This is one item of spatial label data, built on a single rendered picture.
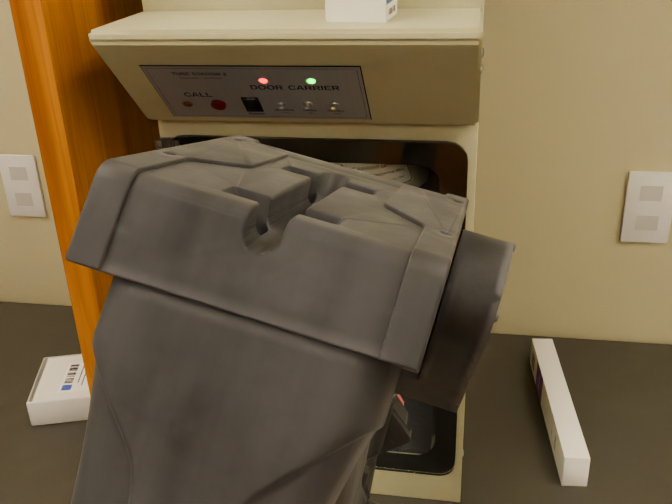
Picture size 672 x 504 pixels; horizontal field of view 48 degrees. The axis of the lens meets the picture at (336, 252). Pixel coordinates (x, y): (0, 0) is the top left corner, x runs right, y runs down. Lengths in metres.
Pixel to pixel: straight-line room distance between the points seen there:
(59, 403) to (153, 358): 0.99
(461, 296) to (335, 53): 0.42
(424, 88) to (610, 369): 0.69
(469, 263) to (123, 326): 0.11
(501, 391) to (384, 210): 0.98
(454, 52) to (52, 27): 0.35
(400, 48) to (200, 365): 0.48
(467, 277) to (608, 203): 1.02
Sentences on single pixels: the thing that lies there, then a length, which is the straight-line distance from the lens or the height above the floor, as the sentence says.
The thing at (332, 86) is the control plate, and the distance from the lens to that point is 0.66.
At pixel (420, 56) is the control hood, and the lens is 0.62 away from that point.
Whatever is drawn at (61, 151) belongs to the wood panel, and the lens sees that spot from 0.75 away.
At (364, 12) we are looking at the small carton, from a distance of 0.64.
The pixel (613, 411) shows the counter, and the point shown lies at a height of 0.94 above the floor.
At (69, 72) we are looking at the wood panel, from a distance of 0.76.
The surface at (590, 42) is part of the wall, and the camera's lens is 1.17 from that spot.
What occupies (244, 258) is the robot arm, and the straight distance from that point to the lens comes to 0.15.
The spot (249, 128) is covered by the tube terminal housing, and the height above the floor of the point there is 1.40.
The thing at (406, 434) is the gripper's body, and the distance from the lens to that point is 0.72.
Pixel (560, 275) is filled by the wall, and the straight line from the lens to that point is 1.28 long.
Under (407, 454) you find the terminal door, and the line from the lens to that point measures 0.91.
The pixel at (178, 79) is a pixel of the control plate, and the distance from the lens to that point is 0.70.
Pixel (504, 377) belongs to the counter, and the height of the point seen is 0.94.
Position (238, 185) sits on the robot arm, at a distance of 0.17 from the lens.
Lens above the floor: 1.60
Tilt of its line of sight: 25 degrees down
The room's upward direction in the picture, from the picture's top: 2 degrees counter-clockwise
